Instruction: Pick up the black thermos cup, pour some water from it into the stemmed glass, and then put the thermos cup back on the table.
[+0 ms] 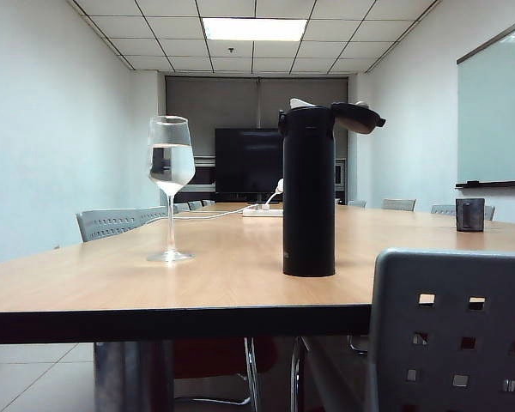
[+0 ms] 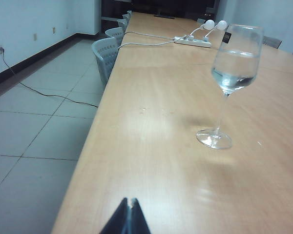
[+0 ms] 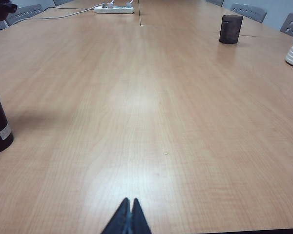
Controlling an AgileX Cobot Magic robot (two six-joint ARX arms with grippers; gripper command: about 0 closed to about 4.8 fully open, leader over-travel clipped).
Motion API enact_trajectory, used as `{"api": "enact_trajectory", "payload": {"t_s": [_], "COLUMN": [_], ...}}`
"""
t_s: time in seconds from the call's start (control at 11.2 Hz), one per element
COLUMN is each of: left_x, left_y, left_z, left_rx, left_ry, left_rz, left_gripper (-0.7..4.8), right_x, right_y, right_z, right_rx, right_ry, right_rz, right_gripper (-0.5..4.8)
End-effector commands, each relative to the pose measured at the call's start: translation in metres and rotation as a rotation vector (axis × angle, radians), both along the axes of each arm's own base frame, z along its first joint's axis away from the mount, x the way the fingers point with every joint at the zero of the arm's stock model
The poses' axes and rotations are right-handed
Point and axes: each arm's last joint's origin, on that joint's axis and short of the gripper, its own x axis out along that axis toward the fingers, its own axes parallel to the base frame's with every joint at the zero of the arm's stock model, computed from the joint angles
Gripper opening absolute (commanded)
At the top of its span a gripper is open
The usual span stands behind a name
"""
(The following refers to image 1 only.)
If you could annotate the grey metal table leg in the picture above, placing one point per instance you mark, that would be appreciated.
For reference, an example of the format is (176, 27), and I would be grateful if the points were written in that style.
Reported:
(129, 377)

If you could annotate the ceiling light panel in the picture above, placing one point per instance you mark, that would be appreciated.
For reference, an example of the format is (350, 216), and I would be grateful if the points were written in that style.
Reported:
(253, 29)

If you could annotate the large grey perforated chair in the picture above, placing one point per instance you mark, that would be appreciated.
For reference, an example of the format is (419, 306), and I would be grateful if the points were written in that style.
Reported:
(455, 274)

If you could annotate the black television screen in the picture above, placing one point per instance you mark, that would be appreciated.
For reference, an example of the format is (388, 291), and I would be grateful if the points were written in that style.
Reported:
(249, 159)

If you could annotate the white plug adapter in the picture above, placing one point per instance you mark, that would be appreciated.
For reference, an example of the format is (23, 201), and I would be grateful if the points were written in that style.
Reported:
(280, 185)

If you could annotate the chrome framed chair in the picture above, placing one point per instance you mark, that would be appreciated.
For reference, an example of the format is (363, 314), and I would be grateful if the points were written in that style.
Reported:
(297, 377)

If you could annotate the black thermos cup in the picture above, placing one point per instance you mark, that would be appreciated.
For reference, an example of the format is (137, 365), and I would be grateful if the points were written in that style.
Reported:
(309, 193)

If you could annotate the clear stemmed wine glass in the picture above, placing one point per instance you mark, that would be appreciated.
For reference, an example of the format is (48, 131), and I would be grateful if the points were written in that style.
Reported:
(171, 180)

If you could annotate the wall whiteboard with tray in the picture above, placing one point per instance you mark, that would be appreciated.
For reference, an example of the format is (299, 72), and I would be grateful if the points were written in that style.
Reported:
(498, 120)

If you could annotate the dark square pen holder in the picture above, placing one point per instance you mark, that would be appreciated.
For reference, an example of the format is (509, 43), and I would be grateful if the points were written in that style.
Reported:
(470, 214)

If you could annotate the red chair with chrome legs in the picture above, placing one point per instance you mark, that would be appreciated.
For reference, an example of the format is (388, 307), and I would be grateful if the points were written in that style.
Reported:
(223, 356)

